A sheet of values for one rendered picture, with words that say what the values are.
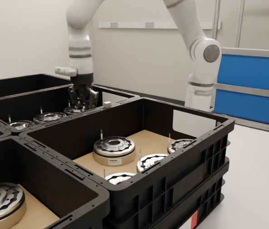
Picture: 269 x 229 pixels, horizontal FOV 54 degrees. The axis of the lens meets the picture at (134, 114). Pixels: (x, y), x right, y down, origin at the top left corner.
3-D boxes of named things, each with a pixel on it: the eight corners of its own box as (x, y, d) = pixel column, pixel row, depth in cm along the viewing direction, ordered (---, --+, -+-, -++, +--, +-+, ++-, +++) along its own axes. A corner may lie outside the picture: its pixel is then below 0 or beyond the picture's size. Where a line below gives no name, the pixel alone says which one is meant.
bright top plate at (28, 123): (27, 119, 84) (26, 117, 83) (40, 128, 76) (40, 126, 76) (-8, 127, 77) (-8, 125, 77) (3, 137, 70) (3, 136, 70)
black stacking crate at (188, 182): (142, 132, 86) (142, 98, 82) (231, 163, 67) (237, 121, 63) (24, 184, 58) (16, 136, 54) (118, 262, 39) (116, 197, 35)
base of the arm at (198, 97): (186, 120, 108) (192, 79, 102) (208, 126, 104) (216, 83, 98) (178, 127, 100) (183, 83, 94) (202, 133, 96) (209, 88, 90)
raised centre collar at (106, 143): (116, 138, 68) (115, 136, 68) (128, 145, 65) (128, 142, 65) (100, 144, 65) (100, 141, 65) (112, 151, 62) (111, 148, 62)
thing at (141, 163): (153, 151, 62) (153, 149, 62) (193, 164, 57) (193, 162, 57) (127, 170, 55) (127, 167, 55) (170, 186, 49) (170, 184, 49)
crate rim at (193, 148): (142, 103, 83) (142, 96, 82) (237, 127, 64) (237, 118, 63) (16, 144, 55) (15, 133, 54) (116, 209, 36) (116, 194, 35)
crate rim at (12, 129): (83, 88, 102) (83, 82, 101) (142, 103, 83) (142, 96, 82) (-32, 112, 74) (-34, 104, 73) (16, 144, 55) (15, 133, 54)
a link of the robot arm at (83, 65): (53, 73, 83) (51, 53, 81) (82, 69, 91) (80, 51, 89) (70, 77, 77) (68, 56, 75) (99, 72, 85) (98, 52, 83)
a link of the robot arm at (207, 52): (227, 40, 87) (217, 90, 93) (212, 37, 95) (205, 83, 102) (201, 38, 85) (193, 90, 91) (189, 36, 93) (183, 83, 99)
